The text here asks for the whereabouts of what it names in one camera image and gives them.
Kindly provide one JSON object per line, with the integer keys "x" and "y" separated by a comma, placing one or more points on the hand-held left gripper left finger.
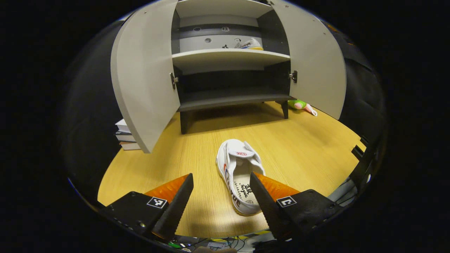
{"x": 172, "y": 211}

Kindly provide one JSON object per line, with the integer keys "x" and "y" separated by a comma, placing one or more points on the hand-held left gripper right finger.
{"x": 269, "y": 211}

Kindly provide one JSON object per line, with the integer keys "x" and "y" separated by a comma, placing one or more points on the white shoe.
{"x": 232, "y": 165}
{"x": 251, "y": 44}

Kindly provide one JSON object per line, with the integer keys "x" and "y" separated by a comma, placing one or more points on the grey cabinet door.
{"x": 316, "y": 63}
{"x": 144, "y": 77}

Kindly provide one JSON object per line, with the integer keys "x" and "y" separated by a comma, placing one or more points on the dark edged book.
{"x": 124, "y": 137}

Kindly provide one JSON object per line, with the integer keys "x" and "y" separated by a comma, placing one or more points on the green pink toy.
{"x": 299, "y": 104}

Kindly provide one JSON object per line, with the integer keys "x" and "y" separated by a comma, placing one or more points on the black backdrop cloth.
{"x": 84, "y": 105}

